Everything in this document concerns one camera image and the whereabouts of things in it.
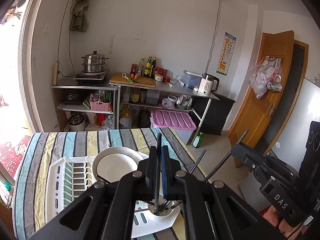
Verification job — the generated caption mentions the striped tablecloth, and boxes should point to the striped tablecloth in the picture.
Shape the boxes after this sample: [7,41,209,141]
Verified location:
[12,128,196,239]

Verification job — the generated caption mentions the green glass bottle on floor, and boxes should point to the green glass bottle on floor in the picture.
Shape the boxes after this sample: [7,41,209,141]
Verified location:
[192,132,203,148]

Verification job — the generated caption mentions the translucent blue storage box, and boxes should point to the translucent blue storage box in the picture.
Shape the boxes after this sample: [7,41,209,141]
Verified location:
[182,70,202,88]

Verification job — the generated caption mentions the wooden cutting board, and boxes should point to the wooden cutting board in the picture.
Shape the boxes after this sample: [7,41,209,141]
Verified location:
[110,73,156,88]

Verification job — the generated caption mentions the white ceramic bowl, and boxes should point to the white ceramic bowl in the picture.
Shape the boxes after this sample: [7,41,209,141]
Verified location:
[92,147,149,183]

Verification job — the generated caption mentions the wooden door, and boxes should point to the wooden door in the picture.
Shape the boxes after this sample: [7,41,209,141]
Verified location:
[227,30,295,153]

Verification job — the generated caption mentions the plastic bags on door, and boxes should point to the plastic bags on door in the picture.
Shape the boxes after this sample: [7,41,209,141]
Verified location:
[249,55,283,99]

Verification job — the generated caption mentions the white electric kettle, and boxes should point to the white electric kettle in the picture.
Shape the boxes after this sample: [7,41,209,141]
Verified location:
[198,73,220,96]

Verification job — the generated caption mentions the pink lidded storage bin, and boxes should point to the pink lidded storage bin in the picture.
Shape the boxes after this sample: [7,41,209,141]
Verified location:
[151,109,196,131]

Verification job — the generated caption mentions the black chopstick outermost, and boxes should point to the black chopstick outermost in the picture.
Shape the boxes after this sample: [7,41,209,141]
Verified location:
[236,129,249,144]

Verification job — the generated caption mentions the white utensil holder cup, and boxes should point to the white utensil holder cup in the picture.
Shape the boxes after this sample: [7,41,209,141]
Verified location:
[146,200,180,222]

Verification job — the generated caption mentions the giraffe height chart poster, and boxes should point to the giraffe height chart poster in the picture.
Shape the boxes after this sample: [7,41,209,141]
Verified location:
[216,32,236,76]

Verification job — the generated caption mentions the black induction cooktop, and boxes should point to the black induction cooktop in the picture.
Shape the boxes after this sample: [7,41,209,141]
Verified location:
[73,69,110,83]

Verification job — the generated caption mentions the pink plastic basket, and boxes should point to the pink plastic basket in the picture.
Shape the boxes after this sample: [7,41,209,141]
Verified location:
[89,94,111,112]

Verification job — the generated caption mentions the white plastic dish rack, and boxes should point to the white plastic dish rack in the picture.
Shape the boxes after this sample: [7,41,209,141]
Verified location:
[44,157,181,238]

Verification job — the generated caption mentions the person right hand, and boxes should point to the person right hand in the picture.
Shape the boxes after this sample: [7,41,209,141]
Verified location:
[263,205,309,239]

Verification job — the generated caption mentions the stainless steel steamer pot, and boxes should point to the stainless steel steamer pot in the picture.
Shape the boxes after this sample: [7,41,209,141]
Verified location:
[82,50,109,73]

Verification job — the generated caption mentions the green cloth hanging on wall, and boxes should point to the green cloth hanging on wall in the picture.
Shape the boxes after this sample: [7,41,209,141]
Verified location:
[69,0,89,32]

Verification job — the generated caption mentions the black cabinet beside shelf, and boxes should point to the black cabinet beside shelf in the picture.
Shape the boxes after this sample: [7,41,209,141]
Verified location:
[191,93,235,135]

